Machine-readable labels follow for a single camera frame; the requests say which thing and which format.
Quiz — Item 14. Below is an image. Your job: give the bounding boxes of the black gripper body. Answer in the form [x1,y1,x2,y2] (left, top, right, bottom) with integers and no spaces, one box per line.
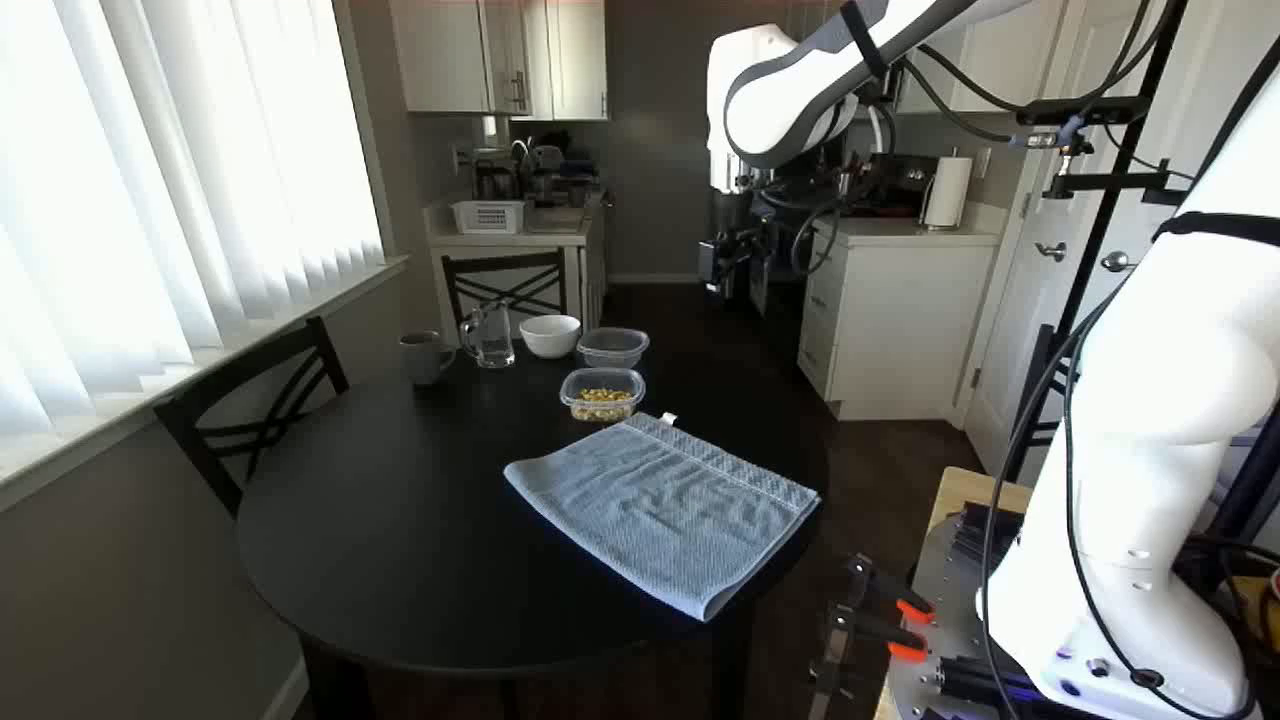
[714,186,807,298]

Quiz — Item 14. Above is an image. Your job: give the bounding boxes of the empty clear lunch box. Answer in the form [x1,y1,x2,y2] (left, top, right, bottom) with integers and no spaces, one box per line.
[572,323,650,372]

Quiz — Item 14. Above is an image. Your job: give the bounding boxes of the paper towel roll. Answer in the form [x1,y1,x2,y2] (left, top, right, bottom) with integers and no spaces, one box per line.
[921,153,975,232]

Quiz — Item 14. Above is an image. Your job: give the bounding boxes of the light blue towel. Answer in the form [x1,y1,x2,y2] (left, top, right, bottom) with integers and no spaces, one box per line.
[498,414,825,627]

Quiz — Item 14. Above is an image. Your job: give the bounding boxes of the white kitchen island cabinet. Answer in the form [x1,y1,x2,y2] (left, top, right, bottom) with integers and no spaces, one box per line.
[796,218,1000,425]

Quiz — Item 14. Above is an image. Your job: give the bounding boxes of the small white counter cabinet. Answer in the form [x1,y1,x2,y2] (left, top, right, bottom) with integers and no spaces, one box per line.
[423,195,612,336]

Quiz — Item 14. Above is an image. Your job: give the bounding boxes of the dark coffee maker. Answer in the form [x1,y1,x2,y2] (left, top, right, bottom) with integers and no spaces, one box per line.
[454,125,605,212]

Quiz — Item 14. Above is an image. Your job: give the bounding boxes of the white bowl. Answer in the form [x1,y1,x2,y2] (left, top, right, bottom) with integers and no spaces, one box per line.
[514,314,584,366]

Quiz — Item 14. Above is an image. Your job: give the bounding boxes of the black wooden chair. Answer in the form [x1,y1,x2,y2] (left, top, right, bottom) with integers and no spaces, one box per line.
[439,250,572,336]
[153,314,353,519]

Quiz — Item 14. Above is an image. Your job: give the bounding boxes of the white plastic bin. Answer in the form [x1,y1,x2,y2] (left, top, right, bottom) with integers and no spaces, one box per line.
[446,195,526,241]

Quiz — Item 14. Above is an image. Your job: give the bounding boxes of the white door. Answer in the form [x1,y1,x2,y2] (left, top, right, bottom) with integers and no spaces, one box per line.
[957,0,1210,471]

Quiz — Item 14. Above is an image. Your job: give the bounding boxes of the clear drinking glass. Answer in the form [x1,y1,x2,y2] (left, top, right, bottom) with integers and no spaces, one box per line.
[467,299,519,372]

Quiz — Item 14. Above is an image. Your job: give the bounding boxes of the wooden robot table board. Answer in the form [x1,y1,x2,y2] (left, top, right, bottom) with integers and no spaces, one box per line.
[873,463,1040,720]

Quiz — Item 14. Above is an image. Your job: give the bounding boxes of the grey mug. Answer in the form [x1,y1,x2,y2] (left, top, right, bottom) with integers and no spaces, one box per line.
[396,329,461,393]

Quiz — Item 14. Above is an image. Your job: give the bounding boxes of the black clamp orange tips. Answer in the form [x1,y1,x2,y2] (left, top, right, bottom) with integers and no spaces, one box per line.
[838,551,938,631]
[802,604,933,714]

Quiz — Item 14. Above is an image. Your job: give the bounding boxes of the white vertical window blinds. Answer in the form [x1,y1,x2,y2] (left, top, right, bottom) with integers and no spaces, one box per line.
[0,0,390,443]

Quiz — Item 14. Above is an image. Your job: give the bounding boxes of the black camera stand pole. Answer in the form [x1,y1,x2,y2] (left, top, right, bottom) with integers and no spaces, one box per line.
[1000,0,1191,490]

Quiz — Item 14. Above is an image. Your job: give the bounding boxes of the white wall cabinets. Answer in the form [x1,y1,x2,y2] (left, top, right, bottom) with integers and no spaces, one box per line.
[386,0,612,125]

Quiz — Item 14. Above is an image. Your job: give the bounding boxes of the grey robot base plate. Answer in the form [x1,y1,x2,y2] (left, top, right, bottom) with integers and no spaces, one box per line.
[875,514,1073,720]

